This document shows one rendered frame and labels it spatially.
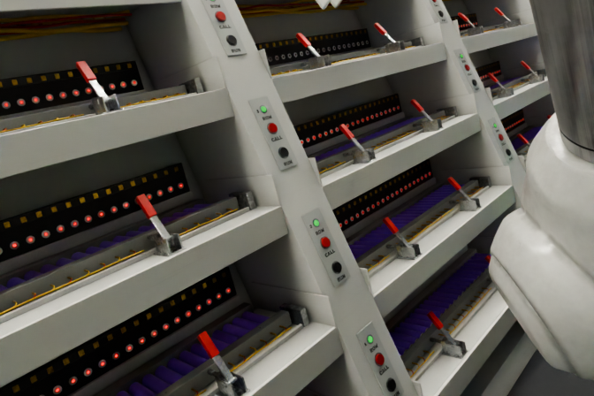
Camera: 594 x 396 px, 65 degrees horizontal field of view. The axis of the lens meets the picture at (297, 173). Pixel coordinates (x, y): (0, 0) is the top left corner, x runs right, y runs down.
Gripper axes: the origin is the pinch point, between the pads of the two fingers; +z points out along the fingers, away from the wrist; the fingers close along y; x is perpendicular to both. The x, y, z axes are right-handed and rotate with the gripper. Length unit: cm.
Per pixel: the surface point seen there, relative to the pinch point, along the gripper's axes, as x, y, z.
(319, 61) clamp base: -6.5, -1.0, 11.6
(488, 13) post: 6, 115, 21
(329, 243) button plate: -36.5, -20.4, 17.2
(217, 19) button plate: 2.3, -21.4, 7.5
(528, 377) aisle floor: -81, 17, 31
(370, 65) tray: -10.2, 12.1, 11.5
